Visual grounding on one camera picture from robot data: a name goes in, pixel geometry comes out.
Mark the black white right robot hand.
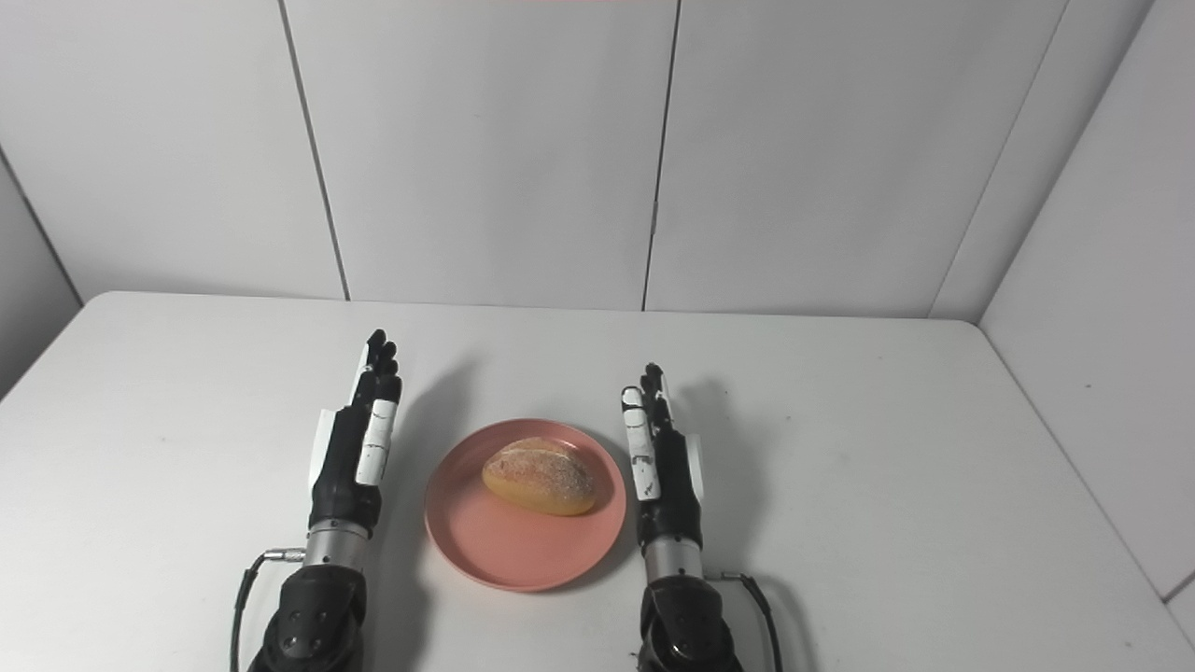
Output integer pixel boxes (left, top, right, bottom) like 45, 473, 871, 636
621, 363, 705, 552

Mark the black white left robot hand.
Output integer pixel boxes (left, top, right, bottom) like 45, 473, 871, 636
308, 329, 403, 539

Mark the golden bread roll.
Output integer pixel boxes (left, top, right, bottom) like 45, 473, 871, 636
482, 437, 597, 516

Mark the pink round plate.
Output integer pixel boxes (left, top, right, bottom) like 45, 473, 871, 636
425, 419, 628, 593

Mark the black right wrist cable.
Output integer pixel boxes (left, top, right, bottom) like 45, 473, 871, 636
705, 571, 783, 672

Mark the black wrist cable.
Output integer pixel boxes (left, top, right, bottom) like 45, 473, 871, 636
705, 571, 783, 672
230, 548, 307, 672

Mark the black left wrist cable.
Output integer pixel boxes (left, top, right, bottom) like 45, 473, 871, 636
230, 548, 307, 672

